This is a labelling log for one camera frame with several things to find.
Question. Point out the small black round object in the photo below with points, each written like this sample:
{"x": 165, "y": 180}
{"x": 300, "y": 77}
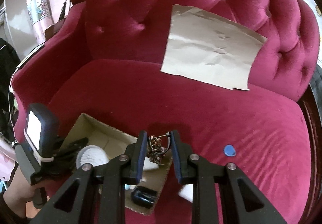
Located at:
{"x": 144, "y": 197}

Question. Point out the grey plaid blanket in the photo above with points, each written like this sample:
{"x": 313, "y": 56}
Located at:
{"x": 316, "y": 84}

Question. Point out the red velvet tufted sofa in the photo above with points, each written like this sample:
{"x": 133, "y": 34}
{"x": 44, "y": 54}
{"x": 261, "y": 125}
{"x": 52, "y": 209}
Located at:
{"x": 106, "y": 59}

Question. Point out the blue oval key fob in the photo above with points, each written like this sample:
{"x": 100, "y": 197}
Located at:
{"x": 229, "y": 151}

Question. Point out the brown paper sheet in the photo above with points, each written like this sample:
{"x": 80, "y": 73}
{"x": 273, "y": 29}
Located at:
{"x": 209, "y": 48}

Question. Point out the cotton swab plastic jar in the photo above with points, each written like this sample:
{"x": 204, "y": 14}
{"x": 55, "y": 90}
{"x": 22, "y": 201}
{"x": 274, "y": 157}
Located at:
{"x": 93, "y": 155}

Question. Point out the small white plug adapter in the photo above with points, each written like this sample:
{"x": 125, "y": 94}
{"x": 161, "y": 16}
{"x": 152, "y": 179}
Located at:
{"x": 149, "y": 166}

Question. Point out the person left hand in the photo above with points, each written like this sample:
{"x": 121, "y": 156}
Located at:
{"x": 20, "y": 192}

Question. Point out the metal key bunch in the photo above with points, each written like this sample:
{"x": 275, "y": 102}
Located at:
{"x": 155, "y": 150}

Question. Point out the hello kitty pink curtain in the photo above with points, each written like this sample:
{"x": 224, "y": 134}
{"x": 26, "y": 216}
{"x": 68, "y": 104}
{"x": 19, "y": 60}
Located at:
{"x": 40, "y": 15}

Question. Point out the large white charger adapter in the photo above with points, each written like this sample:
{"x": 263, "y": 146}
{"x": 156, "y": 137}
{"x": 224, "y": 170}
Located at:
{"x": 186, "y": 192}

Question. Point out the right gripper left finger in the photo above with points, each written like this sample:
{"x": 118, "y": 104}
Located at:
{"x": 96, "y": 194}

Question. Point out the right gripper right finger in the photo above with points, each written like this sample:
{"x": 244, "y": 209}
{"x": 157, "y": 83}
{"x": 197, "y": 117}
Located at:
{"x": 220, "y": 193}

